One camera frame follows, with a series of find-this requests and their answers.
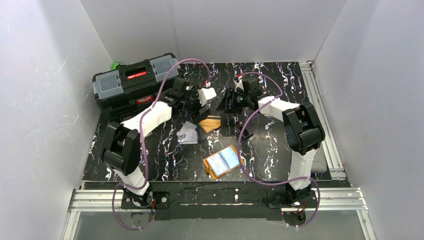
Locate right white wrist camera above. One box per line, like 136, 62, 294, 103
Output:
233, 74, 245, 93

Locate green object behind toolbox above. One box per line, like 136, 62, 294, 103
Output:
110, 62, 120, 70

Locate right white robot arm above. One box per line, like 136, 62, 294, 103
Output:
216, 72, 326, 205

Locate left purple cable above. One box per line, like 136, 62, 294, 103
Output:
111, 58, 213, 231

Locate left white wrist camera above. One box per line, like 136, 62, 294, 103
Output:
197, 87, 217, 107

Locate black toolbox with grey lids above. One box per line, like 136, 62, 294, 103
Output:
92, 52, 178, 122

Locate stack of white cards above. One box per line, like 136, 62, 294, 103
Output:
176, 121, 198, 145

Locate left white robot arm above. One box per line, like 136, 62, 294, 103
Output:
100, 77, 217, 208

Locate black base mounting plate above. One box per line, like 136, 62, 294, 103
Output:
112, 182, 319, 221

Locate purple cable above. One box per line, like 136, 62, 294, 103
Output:
111, 58, 213, 231
236, 72, 322, 228

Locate grey pad at right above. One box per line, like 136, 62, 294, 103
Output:
311, 134, 328, 174

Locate orange card holder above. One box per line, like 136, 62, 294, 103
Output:
202, 145, 241, 181

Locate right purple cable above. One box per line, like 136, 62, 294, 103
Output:
236, 72, 322, 228

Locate aluminium frame rail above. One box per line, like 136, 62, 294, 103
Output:
299, 61, 376, 240

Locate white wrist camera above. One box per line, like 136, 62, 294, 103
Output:
233, 74, 245, 93
197, 87, 217, 107

